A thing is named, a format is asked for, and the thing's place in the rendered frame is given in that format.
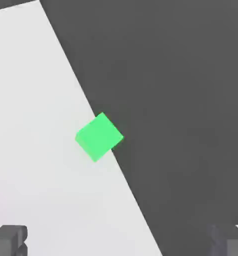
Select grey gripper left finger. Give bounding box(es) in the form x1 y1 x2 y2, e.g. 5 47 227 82
0 224 29 256

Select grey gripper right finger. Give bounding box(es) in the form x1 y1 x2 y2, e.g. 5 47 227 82
207 224 238 256

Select small green cube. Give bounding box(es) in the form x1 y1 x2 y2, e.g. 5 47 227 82
74 111 125 163

